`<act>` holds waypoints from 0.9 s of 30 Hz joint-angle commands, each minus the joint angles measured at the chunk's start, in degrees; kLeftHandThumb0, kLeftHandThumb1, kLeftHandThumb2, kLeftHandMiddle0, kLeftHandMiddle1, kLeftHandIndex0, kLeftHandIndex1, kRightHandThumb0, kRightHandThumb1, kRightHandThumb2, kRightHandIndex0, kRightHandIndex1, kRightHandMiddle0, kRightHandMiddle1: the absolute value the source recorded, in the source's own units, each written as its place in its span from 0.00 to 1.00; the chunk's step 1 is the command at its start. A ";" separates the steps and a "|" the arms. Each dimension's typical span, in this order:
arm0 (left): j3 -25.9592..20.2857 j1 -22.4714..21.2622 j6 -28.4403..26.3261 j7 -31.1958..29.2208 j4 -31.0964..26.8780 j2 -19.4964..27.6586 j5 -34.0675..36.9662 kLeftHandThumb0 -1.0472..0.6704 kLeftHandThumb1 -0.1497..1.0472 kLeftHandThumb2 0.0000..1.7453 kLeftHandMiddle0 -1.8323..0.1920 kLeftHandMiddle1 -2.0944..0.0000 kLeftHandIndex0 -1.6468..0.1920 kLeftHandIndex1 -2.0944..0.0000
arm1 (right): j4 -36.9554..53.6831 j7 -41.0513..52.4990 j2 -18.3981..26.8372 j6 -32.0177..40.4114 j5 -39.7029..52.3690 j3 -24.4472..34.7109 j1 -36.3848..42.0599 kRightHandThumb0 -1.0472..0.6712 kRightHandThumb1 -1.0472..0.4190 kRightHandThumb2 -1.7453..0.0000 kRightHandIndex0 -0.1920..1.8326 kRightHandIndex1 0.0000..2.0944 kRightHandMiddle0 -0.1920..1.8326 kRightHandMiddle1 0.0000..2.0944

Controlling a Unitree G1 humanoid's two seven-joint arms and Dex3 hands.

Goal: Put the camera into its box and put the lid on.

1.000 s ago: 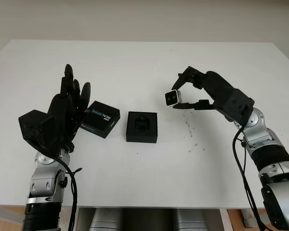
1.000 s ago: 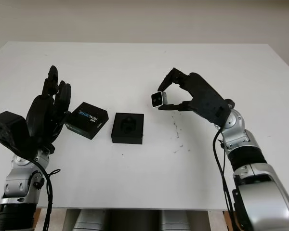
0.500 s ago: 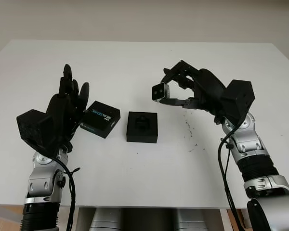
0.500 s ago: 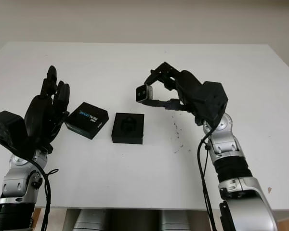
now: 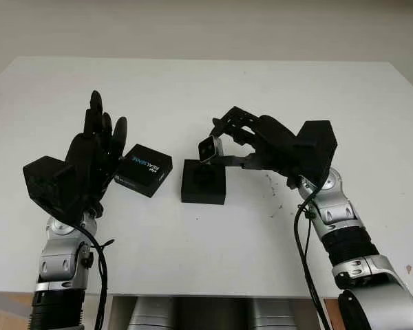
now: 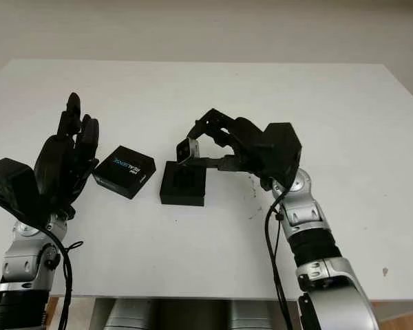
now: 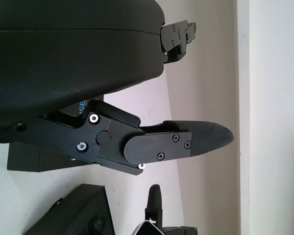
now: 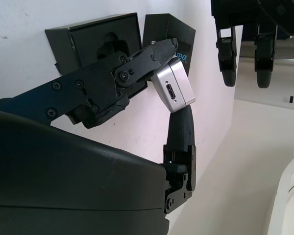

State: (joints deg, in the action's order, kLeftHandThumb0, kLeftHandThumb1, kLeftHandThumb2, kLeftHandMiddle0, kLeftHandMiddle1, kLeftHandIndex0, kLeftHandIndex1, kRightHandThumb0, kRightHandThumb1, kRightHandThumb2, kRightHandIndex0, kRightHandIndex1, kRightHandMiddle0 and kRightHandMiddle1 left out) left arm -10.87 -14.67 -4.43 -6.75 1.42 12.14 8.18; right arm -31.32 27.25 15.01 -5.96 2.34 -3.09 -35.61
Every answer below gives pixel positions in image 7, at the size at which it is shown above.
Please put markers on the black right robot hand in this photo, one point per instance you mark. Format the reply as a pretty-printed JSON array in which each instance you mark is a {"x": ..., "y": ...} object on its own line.
[{"x": 154, "y": 203}]

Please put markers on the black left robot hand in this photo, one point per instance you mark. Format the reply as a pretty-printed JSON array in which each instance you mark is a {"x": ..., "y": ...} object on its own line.
[{"x": 63, "y": 61}]

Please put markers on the black Intel RealSense box lid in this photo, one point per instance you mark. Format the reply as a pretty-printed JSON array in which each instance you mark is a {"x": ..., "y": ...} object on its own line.
[{"x": 27, "y": 159}]

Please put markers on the black angled device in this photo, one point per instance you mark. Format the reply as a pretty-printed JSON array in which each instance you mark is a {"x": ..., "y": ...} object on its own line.
[{"x": 76, "y": 215}]

